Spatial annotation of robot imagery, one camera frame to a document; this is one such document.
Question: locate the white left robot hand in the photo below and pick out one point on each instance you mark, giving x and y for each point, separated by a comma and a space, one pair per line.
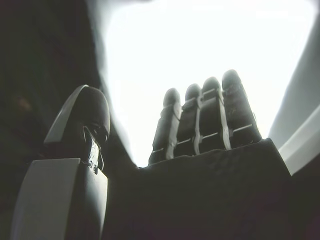
187, 200

